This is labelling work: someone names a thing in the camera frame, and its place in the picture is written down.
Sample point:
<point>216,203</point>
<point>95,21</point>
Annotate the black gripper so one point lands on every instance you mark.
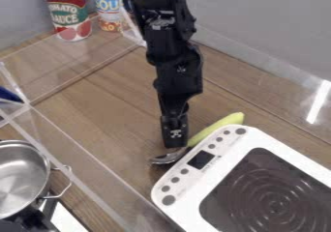
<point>178,83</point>

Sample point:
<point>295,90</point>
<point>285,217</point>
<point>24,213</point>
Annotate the green handled metal spoon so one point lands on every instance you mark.
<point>171,157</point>

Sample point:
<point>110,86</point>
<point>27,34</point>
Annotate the white and black stove top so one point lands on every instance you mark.
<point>245,183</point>

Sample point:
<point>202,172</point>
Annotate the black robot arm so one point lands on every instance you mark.
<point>166,26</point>

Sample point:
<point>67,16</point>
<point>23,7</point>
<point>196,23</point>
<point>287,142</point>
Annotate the black stove under pot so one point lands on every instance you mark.
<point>32,219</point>

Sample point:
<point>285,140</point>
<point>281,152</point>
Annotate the stainless steel pot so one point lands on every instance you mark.
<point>24,178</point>

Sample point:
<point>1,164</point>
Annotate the alphabet soup can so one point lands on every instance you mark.
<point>111,20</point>

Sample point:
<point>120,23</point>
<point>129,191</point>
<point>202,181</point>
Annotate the blue object at left edge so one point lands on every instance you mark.
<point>7,95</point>

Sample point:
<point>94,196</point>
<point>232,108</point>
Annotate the tomato sauce can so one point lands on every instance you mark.
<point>70,19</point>

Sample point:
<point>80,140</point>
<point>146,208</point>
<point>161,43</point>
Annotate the clear acrylic corner bracket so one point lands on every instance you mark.
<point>129,29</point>

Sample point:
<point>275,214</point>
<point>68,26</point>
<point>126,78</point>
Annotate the clear acrylic left bracket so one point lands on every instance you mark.
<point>12,109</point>

